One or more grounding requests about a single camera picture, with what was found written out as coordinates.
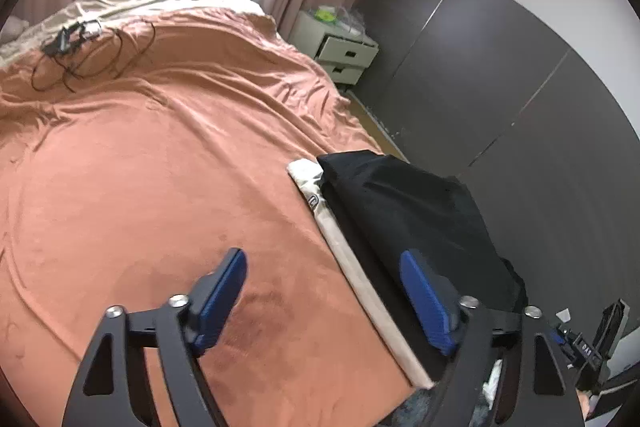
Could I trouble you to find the black garment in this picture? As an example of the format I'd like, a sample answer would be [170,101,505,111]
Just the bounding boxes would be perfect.
[318,150,527,357]

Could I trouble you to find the orange-brown bed blanket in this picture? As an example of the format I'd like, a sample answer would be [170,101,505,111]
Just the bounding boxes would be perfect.
[1,9,411,426]

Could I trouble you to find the folded beige garment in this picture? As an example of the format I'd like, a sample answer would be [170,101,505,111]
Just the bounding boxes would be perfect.
[286,158,435,389]

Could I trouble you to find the dark wardrobe doors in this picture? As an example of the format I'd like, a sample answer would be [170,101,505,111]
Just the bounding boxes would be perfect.
[355,0,639,334]

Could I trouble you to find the white nightstand with drawers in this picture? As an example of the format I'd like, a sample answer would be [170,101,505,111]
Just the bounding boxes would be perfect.
[288,12,378,86]

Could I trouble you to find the beige bed sheet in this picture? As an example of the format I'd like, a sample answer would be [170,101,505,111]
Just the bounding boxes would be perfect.
[1,0,264,67]

